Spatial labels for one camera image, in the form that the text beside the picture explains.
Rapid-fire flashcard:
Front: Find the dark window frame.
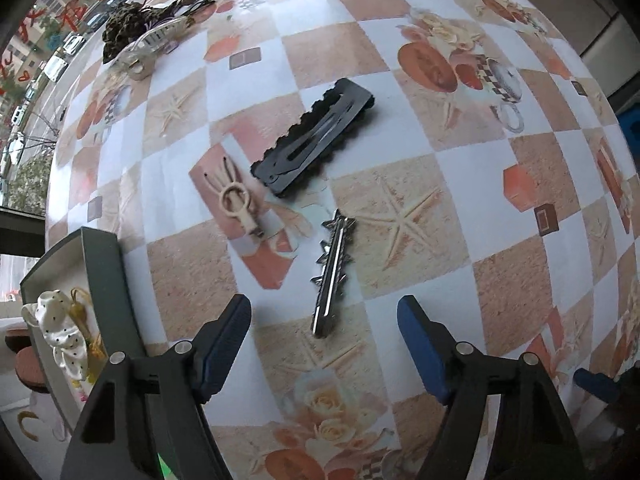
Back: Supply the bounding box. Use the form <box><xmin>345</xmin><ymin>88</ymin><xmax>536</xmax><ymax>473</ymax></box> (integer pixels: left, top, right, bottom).
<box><xmin>0</xmin><ymin>205</ymin><xmax>51</xmax><ymax>256</ymax></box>

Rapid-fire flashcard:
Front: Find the silver spiked hair clip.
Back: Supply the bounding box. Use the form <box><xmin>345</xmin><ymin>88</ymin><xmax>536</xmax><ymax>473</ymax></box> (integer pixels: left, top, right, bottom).
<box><xmin>310</xmin><ymin>208</ymin><xmax>357</xmax><ymax>337</ymax></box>

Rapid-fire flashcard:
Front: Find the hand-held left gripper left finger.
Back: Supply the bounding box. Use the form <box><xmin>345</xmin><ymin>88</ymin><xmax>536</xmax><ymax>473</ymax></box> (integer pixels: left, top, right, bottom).
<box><xmin>60</xmin><ymin>294</ymin><xmax>252</xmax><ymax>480</ymax></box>

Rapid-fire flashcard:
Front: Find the yellow curved object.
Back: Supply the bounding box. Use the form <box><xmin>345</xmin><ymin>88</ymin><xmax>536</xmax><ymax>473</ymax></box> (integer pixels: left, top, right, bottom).
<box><xmin>17</xmin><ymin>409</ymin><xmax>42</xmax><ymax>442</ymax></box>

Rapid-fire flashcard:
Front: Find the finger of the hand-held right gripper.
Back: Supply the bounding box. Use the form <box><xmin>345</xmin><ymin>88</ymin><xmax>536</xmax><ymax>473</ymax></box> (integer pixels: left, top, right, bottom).
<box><xmin>574</xmin><ymin>367</ymin><xmax>621</xmax><ymax>405</ymax></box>

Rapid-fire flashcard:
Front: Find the beige hair clip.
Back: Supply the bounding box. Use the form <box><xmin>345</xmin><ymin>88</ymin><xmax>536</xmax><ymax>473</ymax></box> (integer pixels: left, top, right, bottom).
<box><xmin>205</xmin><ymin>155</ymin><xmax>268</xmax><ymax>238</ymax></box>

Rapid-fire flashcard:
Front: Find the black scalloped hair clip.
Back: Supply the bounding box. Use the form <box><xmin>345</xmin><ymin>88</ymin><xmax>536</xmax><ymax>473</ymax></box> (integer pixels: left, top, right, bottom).
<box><xmin>249</xmin><ymin>77</ymin><xmax>377</xmax><ymax>198</ymax></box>

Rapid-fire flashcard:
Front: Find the dark patterned scrunchie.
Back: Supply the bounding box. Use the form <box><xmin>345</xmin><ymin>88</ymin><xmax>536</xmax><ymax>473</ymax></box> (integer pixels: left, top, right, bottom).
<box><xmin>101</xmin><ymin>2</ymin><xmax>173</xmax><ymax>63</ymax></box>

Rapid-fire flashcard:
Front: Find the white polka dot scrunchie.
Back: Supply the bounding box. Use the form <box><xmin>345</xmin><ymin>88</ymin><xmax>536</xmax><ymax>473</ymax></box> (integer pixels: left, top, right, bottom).
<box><xmin>21</xmin><ymin>290</ymin><xmax>93</xmax><ymax>386</ymax></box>

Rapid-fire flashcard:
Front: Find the white cabinet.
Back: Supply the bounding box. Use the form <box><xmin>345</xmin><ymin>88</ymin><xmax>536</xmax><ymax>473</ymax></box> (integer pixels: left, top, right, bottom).
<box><xmin>505</xmin><ymin>0</ymin><xmax>640</xmax><ymax>61</ymax></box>

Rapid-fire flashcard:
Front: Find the checkered printed tablecloth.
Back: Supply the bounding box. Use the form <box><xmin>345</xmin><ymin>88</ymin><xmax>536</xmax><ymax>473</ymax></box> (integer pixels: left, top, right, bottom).
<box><xmin>42</xmin><ymin>0</ymin><xmax>640</xmax><ymax>480</ymax></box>

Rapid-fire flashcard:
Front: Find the yellow cord bracelet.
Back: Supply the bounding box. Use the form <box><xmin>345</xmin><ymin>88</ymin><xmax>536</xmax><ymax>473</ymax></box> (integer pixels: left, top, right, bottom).
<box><xmin>70</xmin><ymin>287</ymin><xmax>108</xmax><ymax>381</ymax></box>

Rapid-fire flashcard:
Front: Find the clear plastic hair clip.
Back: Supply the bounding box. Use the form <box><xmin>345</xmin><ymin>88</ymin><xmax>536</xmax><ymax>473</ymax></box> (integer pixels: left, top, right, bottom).
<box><xmin>112</xmin><ymin>14</ymin><xmax>196</xmax><ymax>81</ymax></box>

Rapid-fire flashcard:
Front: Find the grey cardboard box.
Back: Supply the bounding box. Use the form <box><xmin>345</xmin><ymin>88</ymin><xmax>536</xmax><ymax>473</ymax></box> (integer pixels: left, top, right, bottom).
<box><xmin>20</xmin><ymin>226</ymin><xmax>148</xmax><ymax>431</ymax></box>

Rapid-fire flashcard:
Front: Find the blue plastic stool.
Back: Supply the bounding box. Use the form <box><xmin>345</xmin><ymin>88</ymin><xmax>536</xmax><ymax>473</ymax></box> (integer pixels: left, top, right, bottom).
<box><xmin>617</xmin><ymin>110</ymin><xmax>640</xmax><ymax>161</ymax></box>

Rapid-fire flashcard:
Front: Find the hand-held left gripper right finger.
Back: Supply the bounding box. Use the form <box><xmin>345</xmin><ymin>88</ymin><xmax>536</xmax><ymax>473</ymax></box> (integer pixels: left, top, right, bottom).
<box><xmin>396</xmin><ymin>295</ymin><xmax>585</xmax><ymax>480</ymax></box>

